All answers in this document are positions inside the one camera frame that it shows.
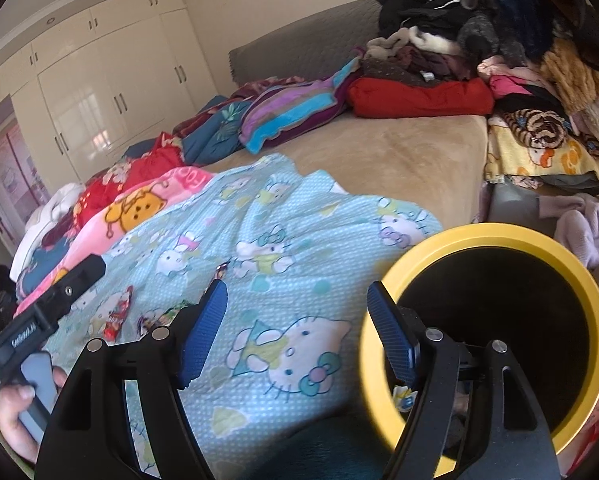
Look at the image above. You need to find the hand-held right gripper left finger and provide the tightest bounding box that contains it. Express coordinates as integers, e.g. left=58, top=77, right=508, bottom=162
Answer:
left=34, top=277, right=228, bottom=480

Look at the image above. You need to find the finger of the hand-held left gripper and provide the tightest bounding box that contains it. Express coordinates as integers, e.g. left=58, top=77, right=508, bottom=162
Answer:
left=34, top=254, right=106, bottom=328

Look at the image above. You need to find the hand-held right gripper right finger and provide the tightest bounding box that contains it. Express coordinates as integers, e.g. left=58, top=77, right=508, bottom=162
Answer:
left=367, top=280, right=563, bottom=480

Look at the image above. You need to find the white yellow wrapper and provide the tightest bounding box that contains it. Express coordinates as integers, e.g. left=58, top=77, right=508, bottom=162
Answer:
left=392, top=385, right=417, bottom=413

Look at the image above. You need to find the yellow waste bin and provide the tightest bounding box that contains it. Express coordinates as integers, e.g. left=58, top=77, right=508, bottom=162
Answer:
left=359, top=223, right=599, bottom=463

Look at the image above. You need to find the person's left hand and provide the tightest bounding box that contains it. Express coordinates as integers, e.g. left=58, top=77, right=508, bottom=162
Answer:
left=0, top=366, right=69, bottom=463

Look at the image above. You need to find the cartoon printed wrapper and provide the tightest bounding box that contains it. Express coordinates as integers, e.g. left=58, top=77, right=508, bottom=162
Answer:
left=138, top=300, right=192, bottom=336

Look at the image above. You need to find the red snack wrapper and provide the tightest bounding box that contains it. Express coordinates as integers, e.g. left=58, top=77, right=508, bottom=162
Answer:
left=102, top=286, right=134, bottom=343

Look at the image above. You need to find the white cloth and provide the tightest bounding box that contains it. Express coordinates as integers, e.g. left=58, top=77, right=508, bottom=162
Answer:
left=9, top=182, right=82, bottom=281

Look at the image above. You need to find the pink bear blanket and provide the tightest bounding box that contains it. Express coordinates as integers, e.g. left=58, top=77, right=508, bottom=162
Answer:
left=14, top=166, right=215, bottom=316

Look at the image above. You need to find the light blue cat blanket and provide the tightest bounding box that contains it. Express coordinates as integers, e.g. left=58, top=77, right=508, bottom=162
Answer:
left=44, top=152, right=443, bottom=480

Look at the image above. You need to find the pink patterned door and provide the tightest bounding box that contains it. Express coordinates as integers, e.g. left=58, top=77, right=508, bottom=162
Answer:
left=0, top=115, right=50, bottom=241

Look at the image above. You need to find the red floral quilt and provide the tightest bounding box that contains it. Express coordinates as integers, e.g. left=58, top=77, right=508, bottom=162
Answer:
left=72, top=132, right=185, bottom=211

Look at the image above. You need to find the beige bed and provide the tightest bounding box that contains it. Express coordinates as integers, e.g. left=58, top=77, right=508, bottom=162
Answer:
left=199, top=110, right=490, bottom=241

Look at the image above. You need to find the grey cushion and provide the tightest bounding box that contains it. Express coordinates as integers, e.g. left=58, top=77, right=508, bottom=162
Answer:
left=472, top=180, right=560, bottom=231

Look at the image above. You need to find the cream wardrobe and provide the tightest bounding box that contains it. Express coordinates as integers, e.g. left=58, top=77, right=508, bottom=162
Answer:
left=0, top=0, right=217, bottom=186

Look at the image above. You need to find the blue leaf print quilt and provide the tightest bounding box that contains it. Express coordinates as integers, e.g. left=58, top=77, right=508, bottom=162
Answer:
left=124, top=95, right=255, bottom=166

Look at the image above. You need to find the lavender fleece garment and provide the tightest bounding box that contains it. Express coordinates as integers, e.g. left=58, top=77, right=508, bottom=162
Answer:
left=538, top=192, right=599, bottom=268

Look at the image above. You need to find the red garment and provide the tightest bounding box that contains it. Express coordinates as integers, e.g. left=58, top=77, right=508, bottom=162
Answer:
left=348, top=76, right=495, bottom=120

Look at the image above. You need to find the striped pillow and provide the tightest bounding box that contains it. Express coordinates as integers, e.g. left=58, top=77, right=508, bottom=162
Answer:
left=239, top=57, right=363, bottom=155

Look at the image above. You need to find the yellow bear blanket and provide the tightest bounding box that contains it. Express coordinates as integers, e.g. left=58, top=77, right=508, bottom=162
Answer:
left=484, top=112, right=599, bottom=191

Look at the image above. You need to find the brown striped garment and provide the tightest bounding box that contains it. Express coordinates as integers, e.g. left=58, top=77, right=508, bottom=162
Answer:
left=509, top=109, right=570, bottom=148

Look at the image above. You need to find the maroon garment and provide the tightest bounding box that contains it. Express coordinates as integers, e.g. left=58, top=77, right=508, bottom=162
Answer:
left=362, top=45, right=480, bottom=83

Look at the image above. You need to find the pink garment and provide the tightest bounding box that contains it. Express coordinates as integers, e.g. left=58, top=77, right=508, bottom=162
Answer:
left=479, top=57, right=545, bottom=101

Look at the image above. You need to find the beige fleece garment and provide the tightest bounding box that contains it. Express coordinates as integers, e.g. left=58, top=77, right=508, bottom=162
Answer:
left=364, top=27, right=463, bottom=58

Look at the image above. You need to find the grey quilted headboard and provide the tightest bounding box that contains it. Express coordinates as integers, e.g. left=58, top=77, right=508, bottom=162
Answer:
left=228, top=0, right=385, bottom=98

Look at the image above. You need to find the grey knit garment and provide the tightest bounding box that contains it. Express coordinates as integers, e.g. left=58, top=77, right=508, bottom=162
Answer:
left=457, top=10, right=527, bottom=68

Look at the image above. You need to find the tan fuzzy garment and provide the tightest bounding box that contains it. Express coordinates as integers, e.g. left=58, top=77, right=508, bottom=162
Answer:
left=539, top=40, right=599, bottom=116

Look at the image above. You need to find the black jacket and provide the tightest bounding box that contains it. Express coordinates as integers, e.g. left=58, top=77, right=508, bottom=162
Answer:
left=378, top=0, right=467, bottom=38

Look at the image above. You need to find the dark brown plush garment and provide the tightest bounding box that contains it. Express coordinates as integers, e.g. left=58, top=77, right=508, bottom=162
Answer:
left=487, top=0, right=599, bottom=73

